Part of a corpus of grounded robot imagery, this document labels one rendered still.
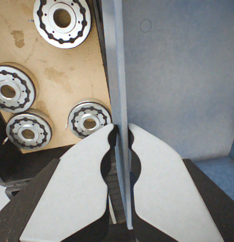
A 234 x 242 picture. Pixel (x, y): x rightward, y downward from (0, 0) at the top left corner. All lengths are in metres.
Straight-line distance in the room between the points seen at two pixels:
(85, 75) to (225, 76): 0.29
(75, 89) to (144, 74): 0.28
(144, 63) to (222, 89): 0.09
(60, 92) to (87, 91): 0.06
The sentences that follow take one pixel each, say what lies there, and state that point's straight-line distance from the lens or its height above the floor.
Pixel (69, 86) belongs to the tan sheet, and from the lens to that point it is 0.42.
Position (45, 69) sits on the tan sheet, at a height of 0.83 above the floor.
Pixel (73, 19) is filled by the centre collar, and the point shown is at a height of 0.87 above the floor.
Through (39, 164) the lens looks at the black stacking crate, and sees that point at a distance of 0.48.
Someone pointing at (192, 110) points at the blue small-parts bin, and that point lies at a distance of 0.20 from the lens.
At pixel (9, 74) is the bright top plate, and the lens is 0.42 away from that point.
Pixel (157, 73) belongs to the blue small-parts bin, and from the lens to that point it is 0.17.
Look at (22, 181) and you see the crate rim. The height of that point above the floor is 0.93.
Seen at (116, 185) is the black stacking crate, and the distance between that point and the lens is 0.62.
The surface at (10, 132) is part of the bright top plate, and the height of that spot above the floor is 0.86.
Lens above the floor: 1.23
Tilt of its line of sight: 60 degrees down
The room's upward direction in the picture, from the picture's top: 167 degrees clockwise
